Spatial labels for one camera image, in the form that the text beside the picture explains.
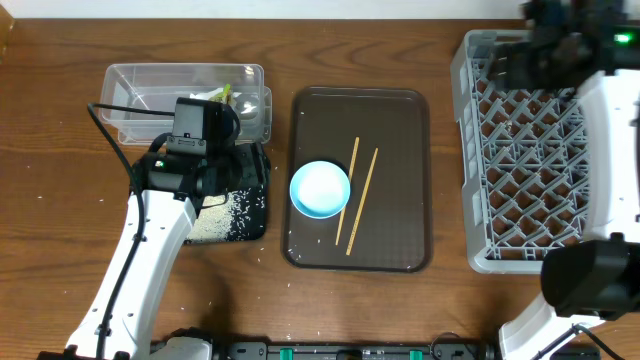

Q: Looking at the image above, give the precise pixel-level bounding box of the snack wrapper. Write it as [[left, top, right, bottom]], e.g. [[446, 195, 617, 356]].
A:
[[189, 84, 242, 106]]

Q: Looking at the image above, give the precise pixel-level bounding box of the white rice pile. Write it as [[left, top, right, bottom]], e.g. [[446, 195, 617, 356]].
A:
[[185, 187, 268, 244]]

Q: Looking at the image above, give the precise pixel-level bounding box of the light blue bowl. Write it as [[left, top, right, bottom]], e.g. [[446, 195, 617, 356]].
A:
[[289, 161, 351, 220]]

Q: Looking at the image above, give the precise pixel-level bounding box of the wooden chopstick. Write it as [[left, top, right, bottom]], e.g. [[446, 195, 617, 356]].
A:
[[345, 147, 379, 256], [334, 136, 361, 247]]

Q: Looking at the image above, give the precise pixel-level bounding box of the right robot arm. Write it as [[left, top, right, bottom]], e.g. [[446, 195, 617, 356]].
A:
[[490, 1, 639, 359]]

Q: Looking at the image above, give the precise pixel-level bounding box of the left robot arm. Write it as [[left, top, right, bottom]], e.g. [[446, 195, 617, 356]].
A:
[[38, 98, 242, 359]]

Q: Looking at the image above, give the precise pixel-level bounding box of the black waste tray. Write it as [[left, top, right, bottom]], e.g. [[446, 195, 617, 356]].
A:
[[183, 142, 271, 246]]

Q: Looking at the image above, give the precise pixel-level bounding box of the grey dishwasher rack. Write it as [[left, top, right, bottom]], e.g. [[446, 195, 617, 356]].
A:
[[451, 30, 590, 274]]

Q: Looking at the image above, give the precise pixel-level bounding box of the clear plastic bin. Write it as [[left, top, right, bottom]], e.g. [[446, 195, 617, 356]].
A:
[[100, 63, 272, 144]]

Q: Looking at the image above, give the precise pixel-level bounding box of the brown serving tray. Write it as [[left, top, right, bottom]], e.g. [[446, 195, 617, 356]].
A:
[[282, 87, 433, 273]]

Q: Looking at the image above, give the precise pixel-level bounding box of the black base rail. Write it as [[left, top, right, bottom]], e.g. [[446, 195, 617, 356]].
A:
[[212, 341, 500, 360]]

